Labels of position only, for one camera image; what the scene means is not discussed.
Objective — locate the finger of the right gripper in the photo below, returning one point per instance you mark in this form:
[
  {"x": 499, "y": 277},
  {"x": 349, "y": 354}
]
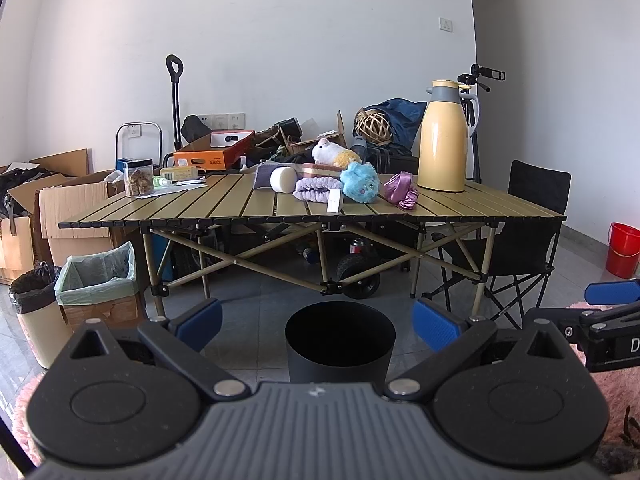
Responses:
[{"x": 620, "y": 292}]

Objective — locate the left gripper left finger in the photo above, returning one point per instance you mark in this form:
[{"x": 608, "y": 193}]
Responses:
[{"x": 177, "y": 344}]

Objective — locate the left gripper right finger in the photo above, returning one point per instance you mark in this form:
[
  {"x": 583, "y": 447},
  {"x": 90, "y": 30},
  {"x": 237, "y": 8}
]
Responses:
[{"x": 455, "y": 342}]

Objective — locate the pink satin scrunchie bag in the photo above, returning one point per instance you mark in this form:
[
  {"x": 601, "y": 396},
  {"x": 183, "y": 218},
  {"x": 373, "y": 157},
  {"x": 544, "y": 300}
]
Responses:
[{"x": 400, "y": 191}]

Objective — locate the blue plush toy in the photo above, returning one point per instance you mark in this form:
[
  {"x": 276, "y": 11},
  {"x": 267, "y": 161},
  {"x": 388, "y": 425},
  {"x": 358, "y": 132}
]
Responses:
[{"x": 360, "y": 182}]

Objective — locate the purple fluffy cloth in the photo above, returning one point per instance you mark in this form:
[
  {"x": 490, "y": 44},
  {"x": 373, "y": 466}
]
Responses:
[{"x": 316, "y": 189}]

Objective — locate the pink layered sponge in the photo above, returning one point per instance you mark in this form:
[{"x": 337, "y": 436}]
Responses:
[{"x": 315, "y": 170}]

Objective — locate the white and yellow plush hamster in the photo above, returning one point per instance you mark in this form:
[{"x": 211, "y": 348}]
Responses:
[{"x": 328, "y": 153}]

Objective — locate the black round trash bin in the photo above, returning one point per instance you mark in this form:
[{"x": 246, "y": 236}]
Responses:
[{"x": 339, "y": 341}]

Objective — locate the red plastic bucket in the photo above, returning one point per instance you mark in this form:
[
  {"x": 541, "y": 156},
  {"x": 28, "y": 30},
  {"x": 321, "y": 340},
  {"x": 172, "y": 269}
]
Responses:
[{"x": 623, "y": 250}]

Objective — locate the black folding chair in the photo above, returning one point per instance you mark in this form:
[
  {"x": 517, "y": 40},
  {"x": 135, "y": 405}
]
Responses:
[{"x": 523, "y": 252}]

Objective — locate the cardboard box with green liner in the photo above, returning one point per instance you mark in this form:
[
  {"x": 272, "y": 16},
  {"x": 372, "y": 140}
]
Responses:
[{"x": 103, "y": 286}]

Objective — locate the tan folding camping table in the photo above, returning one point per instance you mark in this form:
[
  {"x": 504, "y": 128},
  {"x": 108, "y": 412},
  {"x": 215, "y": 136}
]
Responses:
[{"x": 191, "y": 234}]

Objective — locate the black wagon wheel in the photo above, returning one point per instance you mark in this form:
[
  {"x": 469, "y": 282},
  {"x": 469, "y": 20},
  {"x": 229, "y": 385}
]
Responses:
[{"x": 363, "y": 288}]

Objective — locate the beige bin with black bag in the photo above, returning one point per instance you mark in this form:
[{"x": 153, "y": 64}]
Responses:
[{"x": 42, "y": 320}]

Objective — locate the clear snack jar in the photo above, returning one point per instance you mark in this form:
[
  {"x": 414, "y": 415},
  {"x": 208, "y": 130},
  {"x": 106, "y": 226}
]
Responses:
[{"x": 139, "y": 176}]

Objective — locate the large open cardboard box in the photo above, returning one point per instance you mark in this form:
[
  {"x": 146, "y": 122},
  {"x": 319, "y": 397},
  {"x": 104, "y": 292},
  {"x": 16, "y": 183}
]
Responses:
[{"x": 36, "y": 197}]

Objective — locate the lavender knit pouch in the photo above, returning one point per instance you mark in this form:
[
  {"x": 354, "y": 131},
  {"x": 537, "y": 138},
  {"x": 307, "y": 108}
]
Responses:
[{"x": 262, "y": 175}]

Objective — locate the small white box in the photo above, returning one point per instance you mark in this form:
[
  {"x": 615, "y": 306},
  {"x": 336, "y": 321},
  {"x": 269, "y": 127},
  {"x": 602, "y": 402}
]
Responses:
[{"x": 335, "y": 201}]

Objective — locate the white foam roll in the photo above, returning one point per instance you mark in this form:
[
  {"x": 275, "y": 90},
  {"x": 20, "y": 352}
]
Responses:
[{"x": 283, "y": 180}]

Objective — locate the orange cardboard box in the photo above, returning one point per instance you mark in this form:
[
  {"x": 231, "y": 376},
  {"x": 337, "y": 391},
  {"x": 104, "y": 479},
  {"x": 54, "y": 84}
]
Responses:
[{"x": 219, "y": 150}]

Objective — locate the yellow thermos jug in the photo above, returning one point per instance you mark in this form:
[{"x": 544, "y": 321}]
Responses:
[{"x": 444, "y": 137}]

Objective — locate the rattan woven ball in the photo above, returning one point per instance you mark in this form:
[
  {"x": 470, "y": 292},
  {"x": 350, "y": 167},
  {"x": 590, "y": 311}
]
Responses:
[{"x": 373, "y": 126}]

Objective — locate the blue fabric bag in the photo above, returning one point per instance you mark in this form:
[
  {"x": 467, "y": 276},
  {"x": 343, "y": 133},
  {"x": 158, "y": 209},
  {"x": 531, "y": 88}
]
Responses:
[{"x": 405, "y": 118}]

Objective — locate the brown open cardboard box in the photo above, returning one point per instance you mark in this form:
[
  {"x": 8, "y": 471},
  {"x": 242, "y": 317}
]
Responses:
[{"x": 311, "y": 134}]

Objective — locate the camera tripod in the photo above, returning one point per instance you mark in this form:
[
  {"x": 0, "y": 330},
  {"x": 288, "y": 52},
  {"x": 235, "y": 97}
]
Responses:
[{"x": 470, "y": 103}]

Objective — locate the black cart handle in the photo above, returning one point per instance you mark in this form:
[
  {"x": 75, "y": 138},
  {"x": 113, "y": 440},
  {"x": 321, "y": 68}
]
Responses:
[{"x": 175, "y": 69}]

